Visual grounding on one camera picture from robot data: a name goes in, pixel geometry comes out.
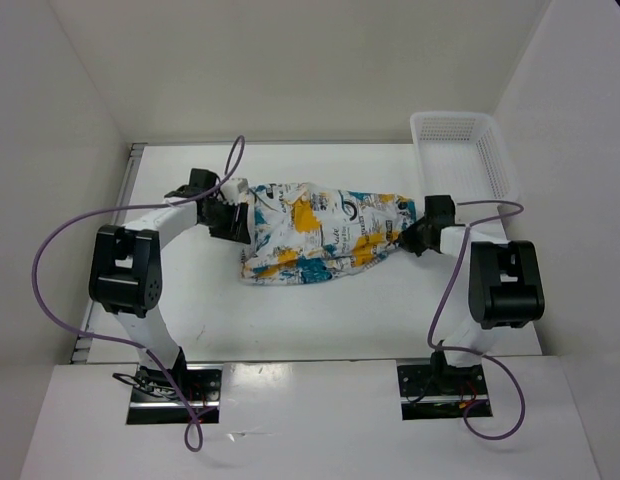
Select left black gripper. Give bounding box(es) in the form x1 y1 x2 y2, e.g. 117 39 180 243
200 198 251 245

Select patterned white yellow teal shorts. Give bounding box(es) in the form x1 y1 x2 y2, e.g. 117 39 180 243
240 182 419 286

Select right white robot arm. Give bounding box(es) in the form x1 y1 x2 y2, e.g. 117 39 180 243
399 195 545 393

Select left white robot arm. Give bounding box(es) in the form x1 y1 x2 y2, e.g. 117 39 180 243
89 169 251 400

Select white plastic basket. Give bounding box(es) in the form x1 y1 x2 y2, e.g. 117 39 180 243
409 111 520 202

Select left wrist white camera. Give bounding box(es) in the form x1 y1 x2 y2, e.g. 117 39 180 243
221 178 249 205

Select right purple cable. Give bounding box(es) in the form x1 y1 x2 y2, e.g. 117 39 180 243
427 199 526 440

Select purple cable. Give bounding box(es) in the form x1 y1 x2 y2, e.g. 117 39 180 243
427 199 526 440
30 134 249 452

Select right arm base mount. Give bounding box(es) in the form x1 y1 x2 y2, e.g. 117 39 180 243
396 359 493 421

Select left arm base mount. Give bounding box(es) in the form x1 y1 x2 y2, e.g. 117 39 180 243
113 363 223 425

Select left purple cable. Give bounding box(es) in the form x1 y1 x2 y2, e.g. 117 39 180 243
30 134 249 452

